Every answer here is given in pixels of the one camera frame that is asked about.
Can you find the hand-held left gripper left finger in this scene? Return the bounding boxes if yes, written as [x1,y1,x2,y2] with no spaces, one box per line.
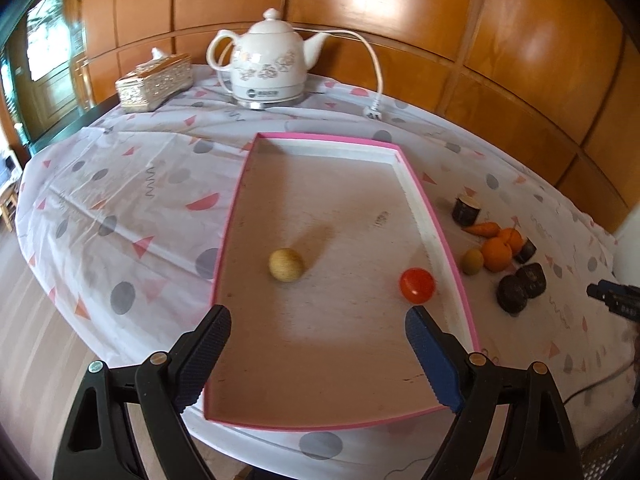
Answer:
[52,304,232,480]

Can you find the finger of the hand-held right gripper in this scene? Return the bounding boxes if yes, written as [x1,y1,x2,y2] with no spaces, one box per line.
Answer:
[587,281,640,321]

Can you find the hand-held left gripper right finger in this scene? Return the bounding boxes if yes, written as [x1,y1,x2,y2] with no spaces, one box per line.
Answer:
[406,304,583,480]

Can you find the dark sushi roll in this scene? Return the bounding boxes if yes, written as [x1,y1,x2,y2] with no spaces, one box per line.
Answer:
[513,236,538,265]
[452,195,484,226]

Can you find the green round fruit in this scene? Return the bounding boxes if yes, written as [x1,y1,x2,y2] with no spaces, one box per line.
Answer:
[460,248,485,276]

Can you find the pink rimmed shallow box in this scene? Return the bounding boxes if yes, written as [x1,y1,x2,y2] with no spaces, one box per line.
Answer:
[202,132,482,432]

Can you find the orange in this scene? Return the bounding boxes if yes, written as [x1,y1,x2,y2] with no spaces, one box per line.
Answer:
[497,227,524,254]
[479,236,513,274]

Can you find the orange carrot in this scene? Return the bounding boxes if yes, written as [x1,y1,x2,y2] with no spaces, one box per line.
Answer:
[461,221,501,238]

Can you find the red tomato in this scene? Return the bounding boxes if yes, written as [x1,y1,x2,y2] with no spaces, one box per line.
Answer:
[399,267,436,305]

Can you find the dark brown round cake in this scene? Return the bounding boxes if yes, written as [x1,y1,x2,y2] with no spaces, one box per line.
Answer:
[515,263,547,299]
[496,276,529,316]

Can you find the tan round fruit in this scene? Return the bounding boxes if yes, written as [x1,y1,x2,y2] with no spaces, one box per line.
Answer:
[269,248,306,284]

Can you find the white patterned tablecloth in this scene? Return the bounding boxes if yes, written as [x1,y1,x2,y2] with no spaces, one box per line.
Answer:
[15,62,637,480]

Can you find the wooden stool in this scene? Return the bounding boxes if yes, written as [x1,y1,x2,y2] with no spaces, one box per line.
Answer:
[0,187,22,234]

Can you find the silver kettle base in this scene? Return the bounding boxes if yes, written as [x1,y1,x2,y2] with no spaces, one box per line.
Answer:
[231,87,309,110]

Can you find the gold patterned tissue box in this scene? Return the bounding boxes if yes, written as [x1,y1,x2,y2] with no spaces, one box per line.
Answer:
[115,47,194,113]

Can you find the white ceramic electric kettle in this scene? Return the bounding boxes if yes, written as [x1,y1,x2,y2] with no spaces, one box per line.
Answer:
[207,8,331,103]

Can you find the thin dark cable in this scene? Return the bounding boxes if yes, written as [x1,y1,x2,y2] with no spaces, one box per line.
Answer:
[562,359,639,406]

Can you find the white power cord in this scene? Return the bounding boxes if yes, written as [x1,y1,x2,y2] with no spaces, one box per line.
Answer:
[292,27,386,111]

